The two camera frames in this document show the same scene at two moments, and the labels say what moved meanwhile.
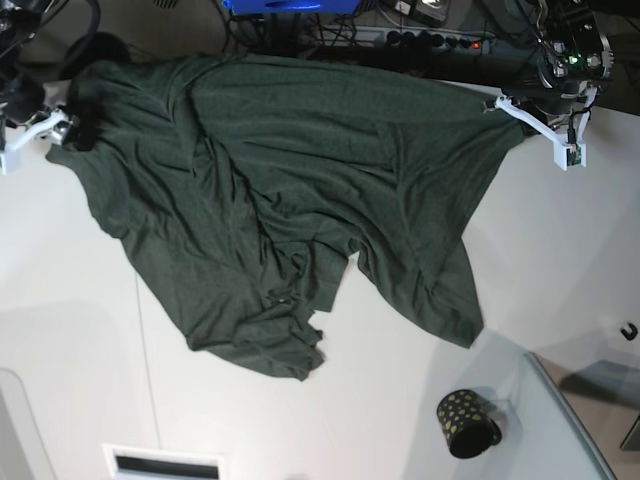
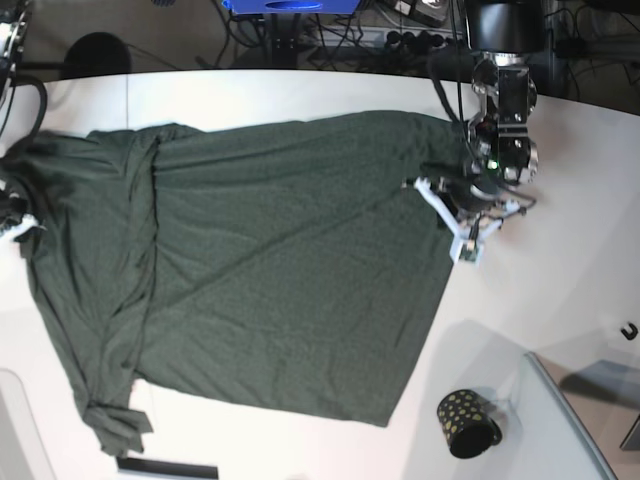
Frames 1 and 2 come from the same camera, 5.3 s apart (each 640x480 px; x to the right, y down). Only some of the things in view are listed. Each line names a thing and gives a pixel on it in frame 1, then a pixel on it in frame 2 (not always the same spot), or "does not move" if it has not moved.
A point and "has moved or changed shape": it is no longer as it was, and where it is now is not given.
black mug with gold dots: x=467 y=424 does not move
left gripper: x=53 y=124 -> x=16 y=220
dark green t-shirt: x=246 y=187 has moved or changed shape
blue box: x=293 y=7 does not move
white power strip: x=464 y=41 does not move
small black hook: x=633 y=333 does not move
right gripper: x=566 y=150 -> x=475 y=201
